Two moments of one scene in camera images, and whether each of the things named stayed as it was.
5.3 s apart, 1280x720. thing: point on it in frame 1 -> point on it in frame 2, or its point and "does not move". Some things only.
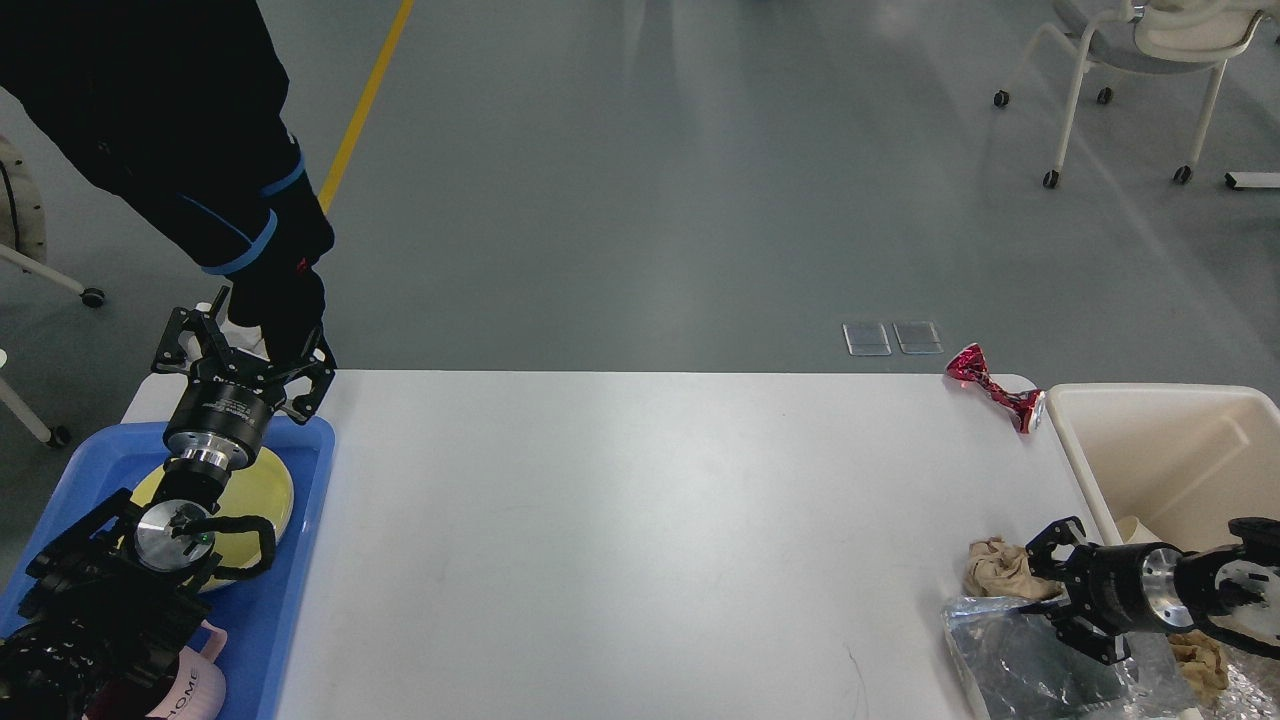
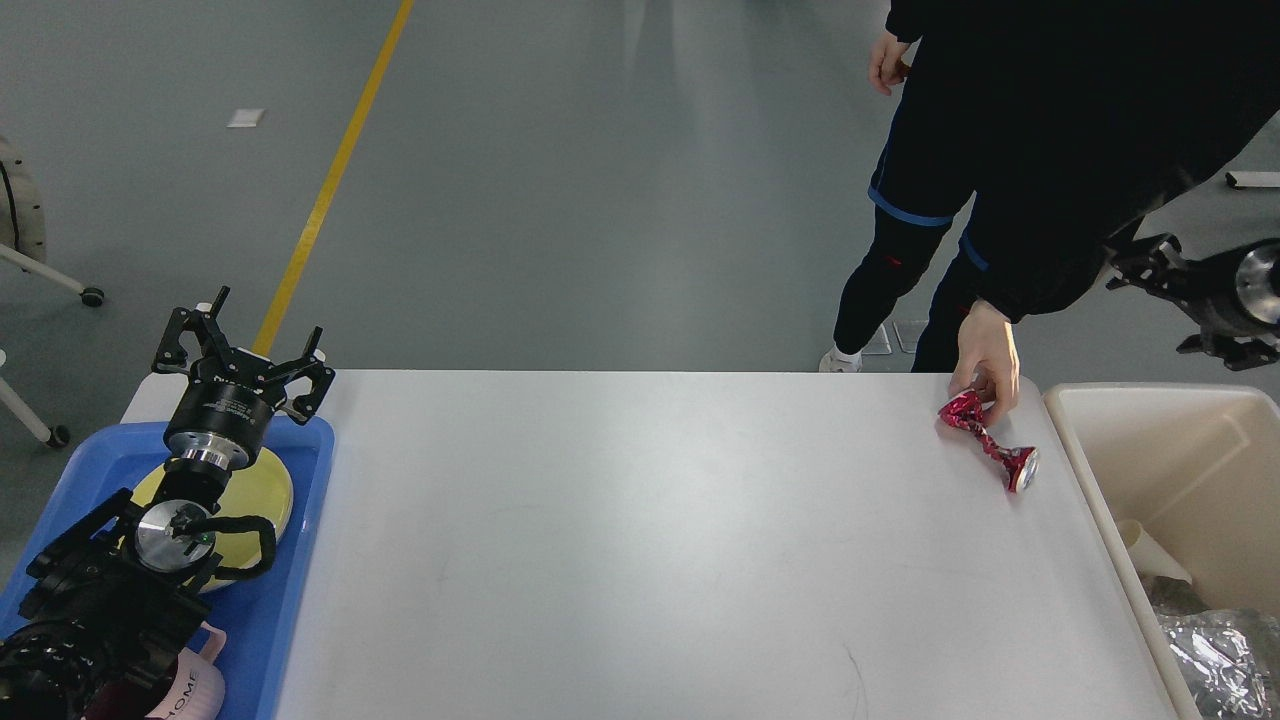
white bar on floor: x=1252 y=179 does not move
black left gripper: x=222 y=418 does not move
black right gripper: x=1125 y=588 -> x=1207 y=290
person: x=175 y=106 -> x=1065 y=123
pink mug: x=199 y=691 does not move
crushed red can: x=1027 y=406 -> x=964 y=410
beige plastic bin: x=1188 y=458 does not move
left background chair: x=23 y=242 does not move
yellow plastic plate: x=264 y=488 does not move
